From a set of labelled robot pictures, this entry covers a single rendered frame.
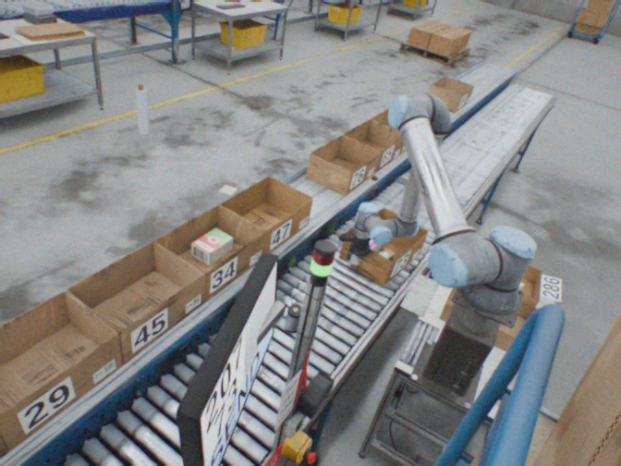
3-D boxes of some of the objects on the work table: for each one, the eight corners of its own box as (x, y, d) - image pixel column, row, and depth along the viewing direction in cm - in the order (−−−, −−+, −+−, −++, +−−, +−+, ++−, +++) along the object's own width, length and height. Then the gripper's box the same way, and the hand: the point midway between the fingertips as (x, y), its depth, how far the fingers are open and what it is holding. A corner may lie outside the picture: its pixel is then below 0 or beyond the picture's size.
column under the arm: (482, 367, 203) (514, 315, 183) (469, 412, 184) (504, 361, 164) (426, 338, 211) (450, 287, 191) (408, 379, 192) (432, 325, 172)
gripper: (366, 242, 220) (356, 275, 232) (374, 234, 226) (364, 266, 239) (350, 235, 223) (342, 267, 236) (359, 226, 229) (350, 259, 242)
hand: (349, 263), depth 237 cm, fingers closed
